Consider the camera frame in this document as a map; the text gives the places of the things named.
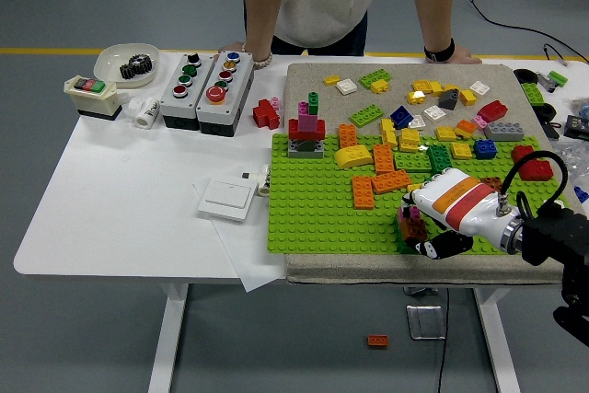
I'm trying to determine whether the person's right hand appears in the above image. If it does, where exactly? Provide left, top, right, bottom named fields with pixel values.
left=217, top=40, right=255, bottom=57

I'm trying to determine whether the person's left hand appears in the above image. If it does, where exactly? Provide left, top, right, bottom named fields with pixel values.
left=446, top=45, right=483, bottom=66

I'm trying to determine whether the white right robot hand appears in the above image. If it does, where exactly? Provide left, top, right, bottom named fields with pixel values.
left=401, top=168, right=520, bottom=260

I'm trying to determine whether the dark green long brick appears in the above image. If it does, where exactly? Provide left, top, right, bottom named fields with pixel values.
left=426, top=143, right=456, bottom=176

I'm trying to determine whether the blue square brick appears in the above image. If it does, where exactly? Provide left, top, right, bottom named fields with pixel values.
left=473, top=138, right=499, bottom=160

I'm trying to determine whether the grey long brick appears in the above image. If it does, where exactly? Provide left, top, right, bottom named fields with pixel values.
left=483, top=121, right=525, bottom=142

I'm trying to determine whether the green studded baseplate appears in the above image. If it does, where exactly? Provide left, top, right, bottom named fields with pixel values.
left=266, top=133, right=589, bottom=256

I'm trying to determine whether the dark grey slope brick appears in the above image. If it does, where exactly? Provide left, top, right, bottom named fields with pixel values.
left=437, top=88, right=461, bottom=111

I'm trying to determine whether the red rounded brick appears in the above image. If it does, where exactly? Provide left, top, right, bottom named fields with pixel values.
left=477, top=100, right=510, bottom=124

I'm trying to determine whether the lime long brick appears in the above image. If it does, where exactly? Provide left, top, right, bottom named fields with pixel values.
left=348, top=104, right=386, bottom=128
left=358, top=69, right=393, bottom=90
left=394, top=152, right=433, bottom=174

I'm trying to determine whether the orange small brick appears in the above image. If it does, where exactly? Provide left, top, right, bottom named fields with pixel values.
left=455, top=119, right=479, bottom=139

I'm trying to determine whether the red brick cluster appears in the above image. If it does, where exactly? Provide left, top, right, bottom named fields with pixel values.
left=251, top=98, right=281, bottom=131

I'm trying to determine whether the orange long brick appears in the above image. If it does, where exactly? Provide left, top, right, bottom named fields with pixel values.
left=338, top=123, right=360, bottom=150
left=352, top=175, right=376, bottom=211
left=372, top=143, right=397, bottom=176
left=370, top=168, right=413, bottom=195

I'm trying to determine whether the red square brick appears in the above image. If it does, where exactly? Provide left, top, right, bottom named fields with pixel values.
left=511, top=144, right=536, bottom=164

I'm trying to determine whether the red long brick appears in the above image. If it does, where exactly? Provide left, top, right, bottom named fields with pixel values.
left=518, top=160, right=555, bottom=181

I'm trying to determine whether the blue brick with circle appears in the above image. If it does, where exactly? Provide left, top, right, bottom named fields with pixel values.
left=389, top=105, right=414, bottom=130

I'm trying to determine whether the red tower brick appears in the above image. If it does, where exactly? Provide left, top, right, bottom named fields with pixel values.
left=287, top=118, right=327, bottom=142

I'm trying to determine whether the narrow yellow brick stack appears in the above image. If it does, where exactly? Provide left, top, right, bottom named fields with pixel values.
left=379, top=118, right=398, bottom=148

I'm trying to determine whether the yellow curved brick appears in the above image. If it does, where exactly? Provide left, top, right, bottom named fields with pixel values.
left=333, top=144, right=375, bottom=170

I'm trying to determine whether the grey tower base brick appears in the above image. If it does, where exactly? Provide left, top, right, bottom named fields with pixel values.
left=287, top=137, right=326, bottom=160

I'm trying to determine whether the black wrist watch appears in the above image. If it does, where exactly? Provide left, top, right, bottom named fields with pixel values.
left=422, top=37, right=456, bottom=64

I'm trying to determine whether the grey emergency stop control box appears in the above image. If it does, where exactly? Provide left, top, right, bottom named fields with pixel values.
left=196, top=50, right=255, bottom=137

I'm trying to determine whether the grey four-button control box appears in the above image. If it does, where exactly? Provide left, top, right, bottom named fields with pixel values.
left=159, top=52, right=216, bottom=131

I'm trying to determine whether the lime studded plate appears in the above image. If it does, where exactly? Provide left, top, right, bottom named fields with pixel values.
left=520, top=82, right=546, bottom=107

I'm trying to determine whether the grey clear part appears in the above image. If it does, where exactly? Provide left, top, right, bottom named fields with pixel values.
left=536, top=71, right=558, bottom=93

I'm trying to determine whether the black tape roll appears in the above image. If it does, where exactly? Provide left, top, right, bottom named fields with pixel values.
left=533, top=102, right=558, bottom=121

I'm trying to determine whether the black gear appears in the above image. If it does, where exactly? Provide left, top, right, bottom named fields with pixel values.
left=119, top=53, right=155, bottom=80

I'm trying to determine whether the white pipe fitting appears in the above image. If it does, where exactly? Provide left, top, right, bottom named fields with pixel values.
left=120, top=94, right=161, bottom=129

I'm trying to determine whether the small black part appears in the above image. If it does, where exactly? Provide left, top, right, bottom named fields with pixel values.
left=540, top=117, right=562, bottom=141

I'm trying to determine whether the metal floor plate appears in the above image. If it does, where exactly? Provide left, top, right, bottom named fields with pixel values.
left=406, top=304, right=447, bottom=341

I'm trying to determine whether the clear plastic bag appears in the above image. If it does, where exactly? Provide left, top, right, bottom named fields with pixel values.
left=551, top=138, right=589, bottom=182

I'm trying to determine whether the white bowl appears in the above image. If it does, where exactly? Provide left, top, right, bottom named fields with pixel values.
left=93, top=42, right=161, bottom=89

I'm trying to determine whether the black electronic device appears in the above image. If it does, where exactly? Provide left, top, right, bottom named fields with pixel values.
left=564, top=114, right=589, bottom=141

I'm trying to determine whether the white labelled tube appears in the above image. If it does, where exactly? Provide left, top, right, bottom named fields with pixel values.
left=256, top=163, right=271, bottom=199

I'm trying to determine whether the white table leg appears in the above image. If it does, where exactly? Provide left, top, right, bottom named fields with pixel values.
left=473, top=288, right=521, bottom=393
left=147, top=283, right=190, bottom=393

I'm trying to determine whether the white paper sheet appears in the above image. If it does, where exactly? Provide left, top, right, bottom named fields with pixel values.
left=191, top=176, right=287, bottom=294

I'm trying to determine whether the black floor cable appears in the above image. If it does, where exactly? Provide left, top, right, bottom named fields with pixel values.
left=457, top=0, right=589, bottom=64

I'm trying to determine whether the black ring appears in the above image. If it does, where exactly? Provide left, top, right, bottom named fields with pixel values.
left=513, top=67, right=539, bottom=86

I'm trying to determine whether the cream red-green switch box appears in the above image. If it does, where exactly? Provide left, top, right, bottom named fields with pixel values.
left=63, top=75, right=123, bottom=121

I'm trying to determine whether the white wall switch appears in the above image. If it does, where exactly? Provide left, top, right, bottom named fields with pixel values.
left=197, top=179, right=259, bottom=225

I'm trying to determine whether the black hanging cable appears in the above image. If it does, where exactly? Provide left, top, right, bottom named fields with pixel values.
left=435, top=289, right=451, bottom=393

